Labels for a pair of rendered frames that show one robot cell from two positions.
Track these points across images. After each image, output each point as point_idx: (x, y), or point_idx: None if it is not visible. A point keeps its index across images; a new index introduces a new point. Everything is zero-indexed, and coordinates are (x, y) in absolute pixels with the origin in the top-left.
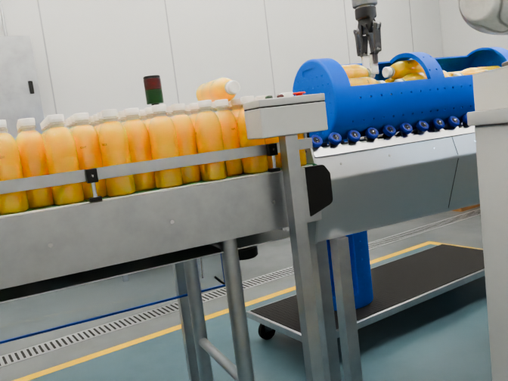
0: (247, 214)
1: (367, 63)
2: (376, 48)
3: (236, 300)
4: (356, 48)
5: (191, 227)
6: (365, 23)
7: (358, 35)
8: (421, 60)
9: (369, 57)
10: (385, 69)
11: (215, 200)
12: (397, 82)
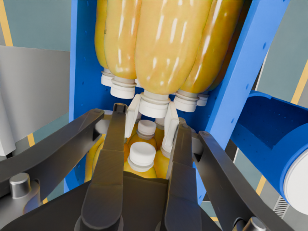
0: None
1: (167, 123)
2: (87, 111)
3: None
4: (222, 149)
5: None
6: (83, 227)
7: (235, 214)
8: (68, 188)
9: (165, 142)
10: (140, 151)
11: None
12: (69, 79)
